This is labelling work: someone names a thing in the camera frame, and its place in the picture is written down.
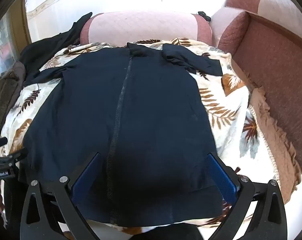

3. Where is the navy blue garment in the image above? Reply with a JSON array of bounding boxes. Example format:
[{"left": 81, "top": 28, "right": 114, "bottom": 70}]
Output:
[{"left": 23, "top": 44, "right": 222, "bottom": 227}]

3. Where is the tan ruffled sofa cover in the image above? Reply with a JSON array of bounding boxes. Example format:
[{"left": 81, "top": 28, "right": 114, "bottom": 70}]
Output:
[{"left": 231, "top": 61, "right": 301, "bottom": 203}]

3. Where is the brown fuzzy blanket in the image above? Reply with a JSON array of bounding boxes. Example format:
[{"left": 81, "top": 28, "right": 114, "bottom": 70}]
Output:
[{"left": 0, "top": 61, "right": 26, "bottom": 134}]

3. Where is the leaf pattern fleece blanket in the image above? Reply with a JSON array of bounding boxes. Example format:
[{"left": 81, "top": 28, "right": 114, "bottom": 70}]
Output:
[{"left": 0, "top": 37, "right": 274, "bottom": 235}]

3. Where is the black garment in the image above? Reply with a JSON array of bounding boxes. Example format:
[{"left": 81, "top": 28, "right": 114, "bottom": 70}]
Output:
[{"left": 19, "top": 12, "right": 92, "bottom": 83}]

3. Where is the wooden glass door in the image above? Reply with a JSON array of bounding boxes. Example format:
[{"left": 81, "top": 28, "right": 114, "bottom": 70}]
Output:
[{"left": 0, "top": 0, "right": 31, "bottom": 77}]

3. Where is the pink cylindrical bolster cushion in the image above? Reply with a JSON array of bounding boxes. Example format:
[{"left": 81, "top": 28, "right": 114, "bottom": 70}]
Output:
[{"left": 80, "top": 12, "right": 212, "bottom": 46}]

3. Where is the pink red sofa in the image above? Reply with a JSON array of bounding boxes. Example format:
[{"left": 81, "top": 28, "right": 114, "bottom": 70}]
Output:
[{"left": 210, "top": 0, "right": 302, "bottom": 170}]

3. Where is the small black object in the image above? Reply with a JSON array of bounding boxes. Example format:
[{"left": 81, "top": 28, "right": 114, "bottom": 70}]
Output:
[{"left": 198, "top": 11, "right": 211, "bottom": 22}]

